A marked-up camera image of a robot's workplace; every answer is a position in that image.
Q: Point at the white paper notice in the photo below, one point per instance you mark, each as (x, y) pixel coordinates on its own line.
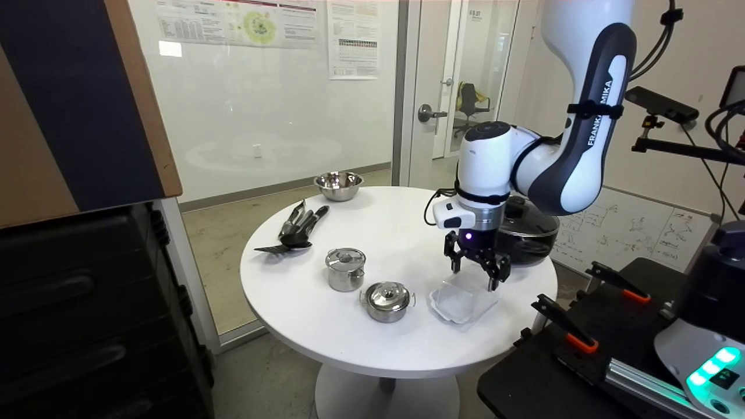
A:
(355, 42)

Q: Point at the black drawer cabinet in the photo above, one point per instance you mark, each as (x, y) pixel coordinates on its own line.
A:
(93, 311)

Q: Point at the black bowl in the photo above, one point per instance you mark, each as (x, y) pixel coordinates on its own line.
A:
(535, 235)

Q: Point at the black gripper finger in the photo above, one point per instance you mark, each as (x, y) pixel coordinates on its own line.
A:
(455, 257)
(499, 270)

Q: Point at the white table pedestal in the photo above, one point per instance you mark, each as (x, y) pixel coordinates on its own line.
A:
(386, 397)

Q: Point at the black boom stand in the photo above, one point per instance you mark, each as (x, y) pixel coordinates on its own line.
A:
(682, 147)

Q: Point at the aluminium rail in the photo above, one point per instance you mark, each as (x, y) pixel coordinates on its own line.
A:
(643, 384)

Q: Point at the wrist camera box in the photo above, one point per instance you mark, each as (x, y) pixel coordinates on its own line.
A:
(449, 215)

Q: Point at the whiteboard with writing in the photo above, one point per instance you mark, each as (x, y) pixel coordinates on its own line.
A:
(620, 229)

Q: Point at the black camera on boom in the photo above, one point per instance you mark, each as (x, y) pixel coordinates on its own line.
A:
(663, 105)

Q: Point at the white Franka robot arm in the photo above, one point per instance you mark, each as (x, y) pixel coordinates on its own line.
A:
(574, 171)

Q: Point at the black spatula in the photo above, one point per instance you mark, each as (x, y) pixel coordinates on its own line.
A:
(280, 248)

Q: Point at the orange black clamp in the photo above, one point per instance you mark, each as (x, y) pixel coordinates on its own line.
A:
(567, 326)
(617, 282)

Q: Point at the poster with green circle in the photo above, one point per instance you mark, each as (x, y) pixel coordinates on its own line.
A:
(246, 23)

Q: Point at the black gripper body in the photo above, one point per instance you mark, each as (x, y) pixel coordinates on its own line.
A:
(479, 243)

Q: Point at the clear plastic container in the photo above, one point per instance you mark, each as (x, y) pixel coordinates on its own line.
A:
(457, 306)

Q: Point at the brown and blue board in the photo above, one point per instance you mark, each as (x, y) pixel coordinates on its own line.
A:
(76, 100)

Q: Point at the robot base with status light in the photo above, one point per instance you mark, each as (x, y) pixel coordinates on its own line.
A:
(700, 364)

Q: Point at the steel bowl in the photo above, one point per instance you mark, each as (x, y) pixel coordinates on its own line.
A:
(338, 186)

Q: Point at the black base platform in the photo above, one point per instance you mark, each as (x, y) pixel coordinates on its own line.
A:
(535, 381)

